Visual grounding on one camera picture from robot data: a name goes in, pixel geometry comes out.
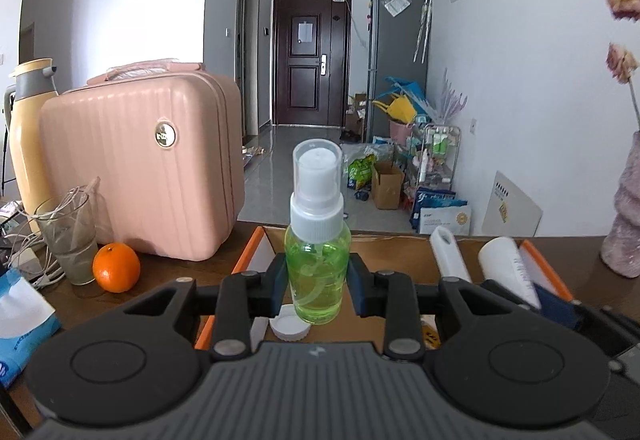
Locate blue paper pack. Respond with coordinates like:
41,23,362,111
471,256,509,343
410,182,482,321
412,187,457,216

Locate grey side door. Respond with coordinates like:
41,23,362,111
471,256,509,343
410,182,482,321
236,0,261,141

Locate white bottle cap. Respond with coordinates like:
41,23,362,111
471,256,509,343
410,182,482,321
270,305,312,341

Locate white slim bottle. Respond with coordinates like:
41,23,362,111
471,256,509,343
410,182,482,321
430,226,473,283

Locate white folded umbrella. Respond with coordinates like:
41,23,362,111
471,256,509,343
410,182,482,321
413,0,434,65

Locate blue tissue pack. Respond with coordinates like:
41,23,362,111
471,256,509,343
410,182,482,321
0,267,62,388

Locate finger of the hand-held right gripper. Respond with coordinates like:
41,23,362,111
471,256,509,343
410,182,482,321
480,280,566,328
532,282,583,331

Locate white flat box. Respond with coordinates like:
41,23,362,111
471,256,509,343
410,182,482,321
417,205,472,236

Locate white printed cosmetic tube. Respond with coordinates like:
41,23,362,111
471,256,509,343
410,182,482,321
477,236,543,311

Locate pink plastic bucket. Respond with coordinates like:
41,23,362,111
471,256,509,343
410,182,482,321
389,120,416,146

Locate clear plastic floor bag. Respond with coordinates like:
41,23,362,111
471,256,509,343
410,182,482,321
340,143,396,171

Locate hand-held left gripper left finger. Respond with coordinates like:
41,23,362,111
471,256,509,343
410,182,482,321
122,252,290,361

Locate green spray bottle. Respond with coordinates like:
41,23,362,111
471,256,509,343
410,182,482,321
284,138,352,326

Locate small brown carton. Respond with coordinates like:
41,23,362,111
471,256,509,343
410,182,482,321
371,161,406,211

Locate orange fruit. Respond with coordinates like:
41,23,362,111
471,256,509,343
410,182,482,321
92,242,142,294

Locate clear drinking glass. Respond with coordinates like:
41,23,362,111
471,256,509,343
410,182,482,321
34,192,100,286

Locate blue plastic stools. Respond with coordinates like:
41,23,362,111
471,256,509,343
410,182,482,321
385,76,428,106

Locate cardboard box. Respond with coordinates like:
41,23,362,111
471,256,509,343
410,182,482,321
192,225,576,351

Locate pink ribbed suitcase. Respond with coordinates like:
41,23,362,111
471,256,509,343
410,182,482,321
39,61,246,262

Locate grey refrigerator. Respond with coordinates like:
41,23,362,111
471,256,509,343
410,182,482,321
366,0,430,143

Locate dark brown entrance door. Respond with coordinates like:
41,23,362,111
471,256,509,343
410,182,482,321
272,0,352,128

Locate metal wire rack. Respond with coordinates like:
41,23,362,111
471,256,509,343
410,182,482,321
407,122,462,193

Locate stacked brown cartons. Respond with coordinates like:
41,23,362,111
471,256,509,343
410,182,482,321
345,92,368,133

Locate yellow thermos jug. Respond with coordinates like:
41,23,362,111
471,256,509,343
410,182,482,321
4,58,61,221

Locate white leaning board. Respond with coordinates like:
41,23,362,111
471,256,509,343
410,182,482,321
481,170,544,237

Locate purple dried grass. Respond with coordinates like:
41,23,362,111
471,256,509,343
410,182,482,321
432,67,468,126

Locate green printed bag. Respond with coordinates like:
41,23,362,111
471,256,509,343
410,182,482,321
347,156,377,191

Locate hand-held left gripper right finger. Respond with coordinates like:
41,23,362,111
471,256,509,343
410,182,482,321
346,254,506,362

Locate white charging cables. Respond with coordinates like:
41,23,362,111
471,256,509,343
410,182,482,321
0,177,101,291

